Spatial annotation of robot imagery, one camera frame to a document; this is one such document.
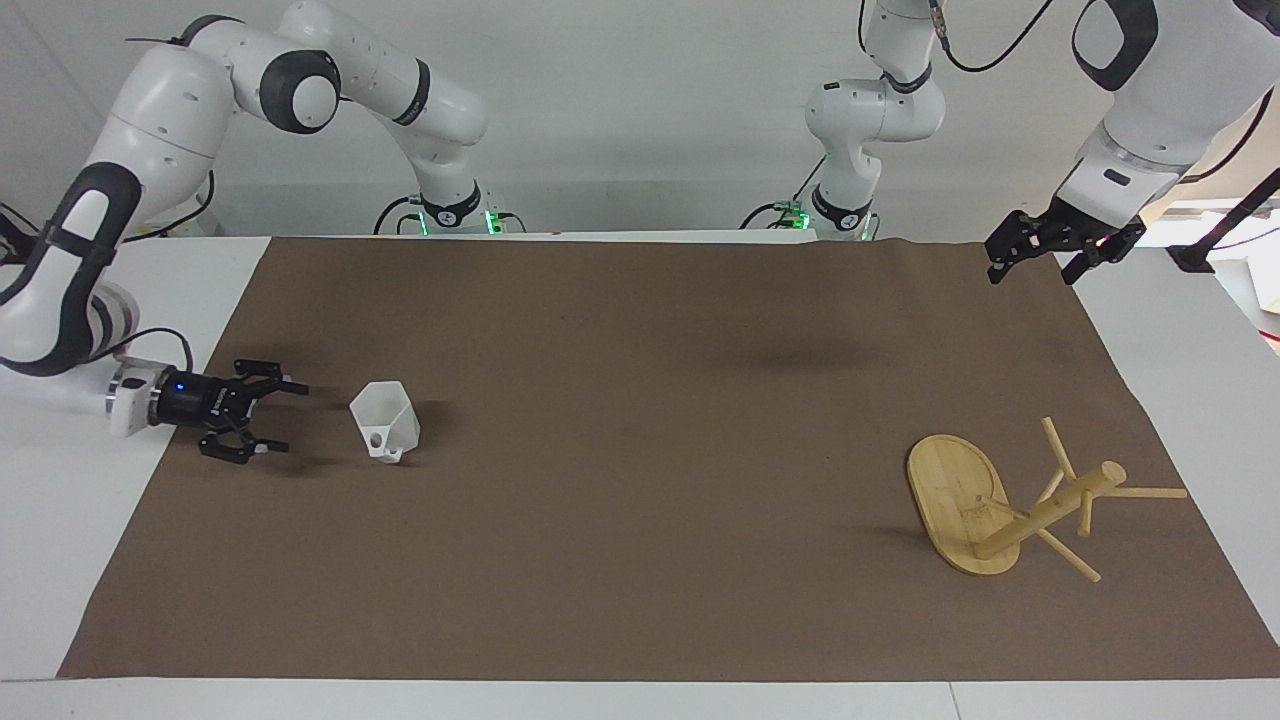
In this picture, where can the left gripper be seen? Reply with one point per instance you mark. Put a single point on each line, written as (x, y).
(1072, 232)

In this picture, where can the white plastic cup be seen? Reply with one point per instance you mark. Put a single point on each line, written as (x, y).
(385, 420)

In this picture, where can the wooden cup rack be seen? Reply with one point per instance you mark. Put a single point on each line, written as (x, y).
(960, 500)

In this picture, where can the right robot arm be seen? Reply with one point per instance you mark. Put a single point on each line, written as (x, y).
(160, 110)

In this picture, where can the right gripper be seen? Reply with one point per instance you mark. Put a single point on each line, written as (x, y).
(185, 401)

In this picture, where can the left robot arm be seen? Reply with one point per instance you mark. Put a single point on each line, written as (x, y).
(875, 115)

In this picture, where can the black stand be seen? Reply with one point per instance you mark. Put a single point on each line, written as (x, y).
(1225, 225)

